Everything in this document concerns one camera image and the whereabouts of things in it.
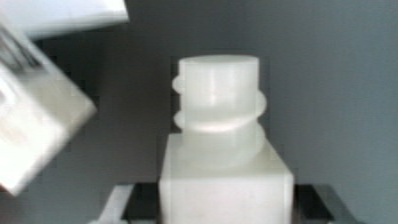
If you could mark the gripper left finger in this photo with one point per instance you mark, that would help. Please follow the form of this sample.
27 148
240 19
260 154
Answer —
116 205

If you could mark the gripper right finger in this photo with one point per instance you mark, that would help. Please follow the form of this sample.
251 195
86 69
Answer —
318 207

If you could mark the white leg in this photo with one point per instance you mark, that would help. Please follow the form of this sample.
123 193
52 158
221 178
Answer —
226 182
45 109

